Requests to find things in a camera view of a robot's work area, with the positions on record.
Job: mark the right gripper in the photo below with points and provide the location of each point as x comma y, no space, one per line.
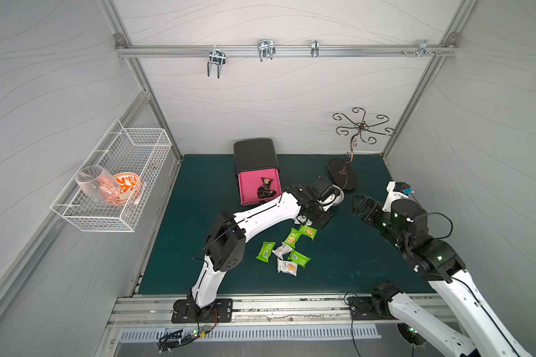
371,212

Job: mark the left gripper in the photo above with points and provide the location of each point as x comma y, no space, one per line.
315,214

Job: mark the black cookie packet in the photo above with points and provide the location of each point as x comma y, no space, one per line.
266,183
264,193

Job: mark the pink top drawer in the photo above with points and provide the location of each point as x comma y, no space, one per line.
250,181

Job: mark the black pink drawer cabinet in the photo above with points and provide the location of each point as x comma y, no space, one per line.
255,154

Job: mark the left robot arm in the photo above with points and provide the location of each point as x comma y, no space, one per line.
225,244

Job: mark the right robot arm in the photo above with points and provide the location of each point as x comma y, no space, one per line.
403,223

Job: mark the white cookie packet small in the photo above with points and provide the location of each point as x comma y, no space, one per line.
302,220

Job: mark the green cookie packet upper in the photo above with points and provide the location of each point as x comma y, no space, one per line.
308,231

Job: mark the black metal jewelry stand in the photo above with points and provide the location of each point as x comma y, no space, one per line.
360,131

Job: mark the green cookie packet centre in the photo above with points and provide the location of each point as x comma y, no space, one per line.
292,238

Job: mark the white cookie packet middle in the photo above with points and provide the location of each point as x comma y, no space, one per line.
282,250

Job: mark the green cookie packet far left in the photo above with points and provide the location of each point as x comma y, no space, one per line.
265,252

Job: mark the white cookie packet bottom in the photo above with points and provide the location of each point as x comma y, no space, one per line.
287,267

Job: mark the metal hook small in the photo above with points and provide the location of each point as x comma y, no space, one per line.
315,48

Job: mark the metal hook middle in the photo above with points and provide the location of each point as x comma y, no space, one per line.
266,49

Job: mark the metal double hook left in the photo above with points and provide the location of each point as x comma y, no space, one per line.
217,59

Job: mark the orange patterned bowl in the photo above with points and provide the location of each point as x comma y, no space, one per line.
130,188

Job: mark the clear glass cup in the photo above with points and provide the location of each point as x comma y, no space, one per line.
98,184

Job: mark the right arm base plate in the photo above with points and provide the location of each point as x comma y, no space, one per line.
365,309

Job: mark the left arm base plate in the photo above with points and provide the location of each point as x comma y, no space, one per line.
186,311

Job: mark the white wire basket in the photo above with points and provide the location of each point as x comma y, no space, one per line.
138,150

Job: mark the metal rail bar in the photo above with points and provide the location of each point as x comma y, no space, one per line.
281,51

